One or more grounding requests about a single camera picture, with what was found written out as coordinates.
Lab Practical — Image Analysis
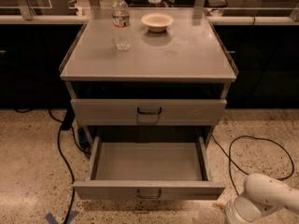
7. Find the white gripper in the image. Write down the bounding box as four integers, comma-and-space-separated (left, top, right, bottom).
215, 197, 249, 224

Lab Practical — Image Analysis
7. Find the grey drawer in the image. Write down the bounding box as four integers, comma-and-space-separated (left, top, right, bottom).
73, 137, 225, 201
71, 99, 226, 126

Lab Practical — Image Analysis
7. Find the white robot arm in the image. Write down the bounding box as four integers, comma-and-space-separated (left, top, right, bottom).
224, 173, 299, 224

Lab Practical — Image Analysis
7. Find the grey top drawer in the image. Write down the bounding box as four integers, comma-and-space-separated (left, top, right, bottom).
71, 99, 226, 126

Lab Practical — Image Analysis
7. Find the grey metal drawer cabinet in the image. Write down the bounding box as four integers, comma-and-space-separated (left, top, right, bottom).
61, 8, 237, 141

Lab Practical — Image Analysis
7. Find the blue tape cross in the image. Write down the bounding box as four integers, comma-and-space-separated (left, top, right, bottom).
45, 211, 78, 224

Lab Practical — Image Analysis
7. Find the blue power strip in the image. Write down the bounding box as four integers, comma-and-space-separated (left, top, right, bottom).
78, 128, 90, 149

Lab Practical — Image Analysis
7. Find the white counter ledge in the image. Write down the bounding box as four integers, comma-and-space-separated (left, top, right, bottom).
0, 15, 299, 26

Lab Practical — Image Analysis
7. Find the clear plastic water bottle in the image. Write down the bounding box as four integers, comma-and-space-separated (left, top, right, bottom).
111, 0, 131, 50

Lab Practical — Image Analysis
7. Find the beige paper bowl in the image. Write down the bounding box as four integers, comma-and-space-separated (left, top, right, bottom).
141, 13, 174, 33

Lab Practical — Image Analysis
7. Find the thin black floor cable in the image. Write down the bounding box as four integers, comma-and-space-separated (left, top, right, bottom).
211, 133, 295, 196

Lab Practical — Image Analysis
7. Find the thick black floor cable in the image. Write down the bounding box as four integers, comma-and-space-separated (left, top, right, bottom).
13, 107, 92, 224

